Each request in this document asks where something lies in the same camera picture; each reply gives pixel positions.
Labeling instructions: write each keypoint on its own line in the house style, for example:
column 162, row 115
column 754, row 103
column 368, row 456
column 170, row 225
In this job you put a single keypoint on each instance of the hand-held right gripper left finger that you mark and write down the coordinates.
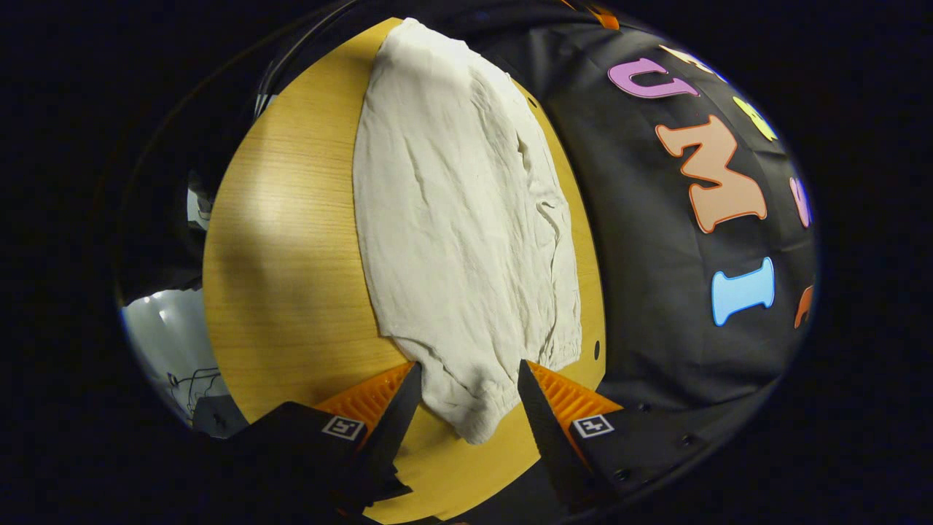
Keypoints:
column 397, row 430

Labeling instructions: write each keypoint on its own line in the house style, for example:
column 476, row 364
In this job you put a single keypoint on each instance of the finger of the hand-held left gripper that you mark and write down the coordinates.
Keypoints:
column 605, row 17

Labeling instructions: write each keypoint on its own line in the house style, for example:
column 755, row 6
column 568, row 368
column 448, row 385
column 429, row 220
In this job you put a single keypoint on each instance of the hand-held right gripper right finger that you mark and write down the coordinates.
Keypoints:
column 543, row 430

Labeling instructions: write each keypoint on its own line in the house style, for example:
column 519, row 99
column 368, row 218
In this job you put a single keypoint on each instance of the white jeans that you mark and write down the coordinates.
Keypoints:
column 452, row 219

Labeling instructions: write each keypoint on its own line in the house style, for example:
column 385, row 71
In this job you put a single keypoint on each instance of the black backdrop cloth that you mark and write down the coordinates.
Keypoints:
column 641, row 292

